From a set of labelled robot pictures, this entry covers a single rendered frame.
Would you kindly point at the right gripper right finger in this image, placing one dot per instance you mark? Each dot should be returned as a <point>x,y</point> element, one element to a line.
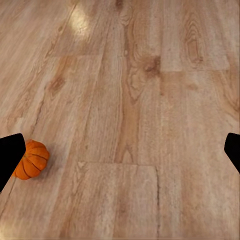
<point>232,149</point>

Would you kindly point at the pumpkin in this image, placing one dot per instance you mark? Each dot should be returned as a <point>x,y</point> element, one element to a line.
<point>33,162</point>

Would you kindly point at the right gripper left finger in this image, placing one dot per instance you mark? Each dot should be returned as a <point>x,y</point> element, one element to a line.
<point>12,150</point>

